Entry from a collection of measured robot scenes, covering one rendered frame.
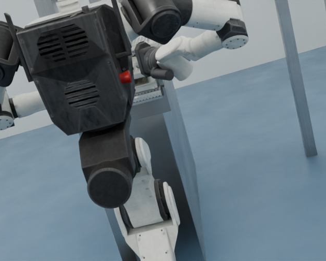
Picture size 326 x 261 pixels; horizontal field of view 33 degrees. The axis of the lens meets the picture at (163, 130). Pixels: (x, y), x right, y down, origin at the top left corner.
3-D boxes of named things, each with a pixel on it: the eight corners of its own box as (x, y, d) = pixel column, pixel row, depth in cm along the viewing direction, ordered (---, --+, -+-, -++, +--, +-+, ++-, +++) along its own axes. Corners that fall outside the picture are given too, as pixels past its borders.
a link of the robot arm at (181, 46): (156, 47, 180) (187, 29, 172) (174, 64, 184) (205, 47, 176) (152, 61, 176) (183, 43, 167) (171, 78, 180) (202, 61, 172)
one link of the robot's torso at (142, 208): (177, 225, 190) (145, 166, 150) (128, 236, 191) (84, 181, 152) (169, 185, 198) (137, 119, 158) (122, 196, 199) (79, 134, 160)
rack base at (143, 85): (158, 87, 206) (156, 81, 205) (95, 103, 208) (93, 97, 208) (159, 72, 229) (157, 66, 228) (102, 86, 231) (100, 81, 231)
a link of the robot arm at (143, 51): (128, 46, 192) (144, 46, 181) (151, 37, 196) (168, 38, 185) (138, 80, 195) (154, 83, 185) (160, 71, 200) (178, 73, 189)
